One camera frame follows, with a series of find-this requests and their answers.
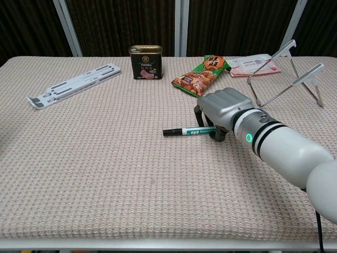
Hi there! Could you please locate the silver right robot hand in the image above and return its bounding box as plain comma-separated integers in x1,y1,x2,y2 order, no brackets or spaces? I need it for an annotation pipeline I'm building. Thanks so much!
193,87,255,142

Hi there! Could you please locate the white green marker body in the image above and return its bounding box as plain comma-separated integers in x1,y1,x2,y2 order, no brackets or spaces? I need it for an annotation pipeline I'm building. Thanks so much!
181,125,217,136

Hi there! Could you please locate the black marker cap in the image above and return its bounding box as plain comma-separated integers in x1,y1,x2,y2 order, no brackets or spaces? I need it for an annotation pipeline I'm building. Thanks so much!
162,128,184,137

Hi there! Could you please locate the green snack bag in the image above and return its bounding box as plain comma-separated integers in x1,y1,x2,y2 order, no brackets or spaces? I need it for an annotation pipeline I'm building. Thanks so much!
171,54,228,98

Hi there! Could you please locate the pink wet wipes pack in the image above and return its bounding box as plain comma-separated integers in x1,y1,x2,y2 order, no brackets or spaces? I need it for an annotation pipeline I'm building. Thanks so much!
226,53,282,77

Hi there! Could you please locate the dark ribbed partition panel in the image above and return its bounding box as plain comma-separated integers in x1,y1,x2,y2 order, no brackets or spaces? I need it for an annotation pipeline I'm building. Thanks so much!
187,0,300,57
65,0,176,57
292,0,337,65
0,0,73,66

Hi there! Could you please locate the dark luncheon meat tin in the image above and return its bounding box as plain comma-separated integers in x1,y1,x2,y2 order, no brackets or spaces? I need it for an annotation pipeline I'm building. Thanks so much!
128,45,164,80

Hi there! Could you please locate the pink woven tablecloth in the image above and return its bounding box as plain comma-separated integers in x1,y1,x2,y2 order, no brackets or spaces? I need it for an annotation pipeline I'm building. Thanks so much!
0,56,337,240

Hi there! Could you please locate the white folding laptop stand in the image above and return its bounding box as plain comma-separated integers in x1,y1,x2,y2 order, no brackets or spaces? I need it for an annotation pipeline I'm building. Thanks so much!
26,63,123,110

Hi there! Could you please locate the aluminium partition post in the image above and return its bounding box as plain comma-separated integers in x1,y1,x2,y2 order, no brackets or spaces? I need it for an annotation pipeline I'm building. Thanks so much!
174,0,190,57
284,0,309,53
52,0,84,57

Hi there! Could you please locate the metal wire book stand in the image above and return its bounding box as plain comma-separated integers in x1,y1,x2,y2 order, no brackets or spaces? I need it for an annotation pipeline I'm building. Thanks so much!
246,39,325,109

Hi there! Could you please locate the white table frame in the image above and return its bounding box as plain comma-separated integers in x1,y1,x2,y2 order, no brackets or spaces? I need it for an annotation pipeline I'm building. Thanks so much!
0,238,337,253

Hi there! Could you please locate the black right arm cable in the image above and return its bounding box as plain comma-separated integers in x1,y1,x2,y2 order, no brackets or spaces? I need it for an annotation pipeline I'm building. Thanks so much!
314,209,326,253

